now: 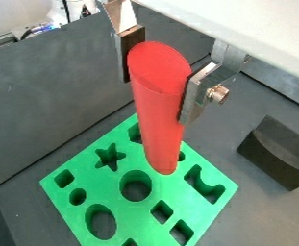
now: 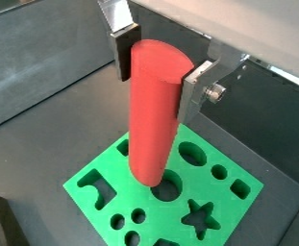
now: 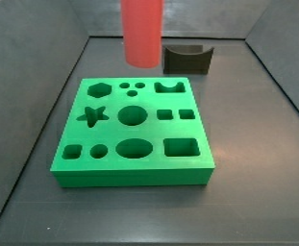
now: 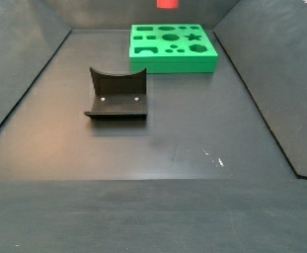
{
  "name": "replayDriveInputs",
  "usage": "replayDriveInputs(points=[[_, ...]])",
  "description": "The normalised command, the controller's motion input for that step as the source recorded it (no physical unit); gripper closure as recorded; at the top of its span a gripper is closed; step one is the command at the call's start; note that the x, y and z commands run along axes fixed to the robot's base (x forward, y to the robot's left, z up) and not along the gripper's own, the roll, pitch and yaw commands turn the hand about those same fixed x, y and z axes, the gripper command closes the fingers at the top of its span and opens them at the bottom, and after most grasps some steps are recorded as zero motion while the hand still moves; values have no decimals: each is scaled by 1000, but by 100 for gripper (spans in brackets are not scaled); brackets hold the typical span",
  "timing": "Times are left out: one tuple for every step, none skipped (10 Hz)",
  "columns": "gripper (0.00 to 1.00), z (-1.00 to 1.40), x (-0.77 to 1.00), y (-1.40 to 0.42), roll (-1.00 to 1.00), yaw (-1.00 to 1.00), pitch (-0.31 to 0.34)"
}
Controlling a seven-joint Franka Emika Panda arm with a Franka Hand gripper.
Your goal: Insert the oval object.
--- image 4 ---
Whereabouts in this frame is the black curved holder stand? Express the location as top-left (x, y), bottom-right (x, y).
top-left (84, 68), bottom-right (148, 119)

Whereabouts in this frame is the green shape sorter box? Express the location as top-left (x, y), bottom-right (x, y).
top-left (129, 24), bottom-right (219, 73)

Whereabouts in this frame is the red oval object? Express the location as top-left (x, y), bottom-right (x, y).
top-left (155, 0), bottom-right (178, 9)

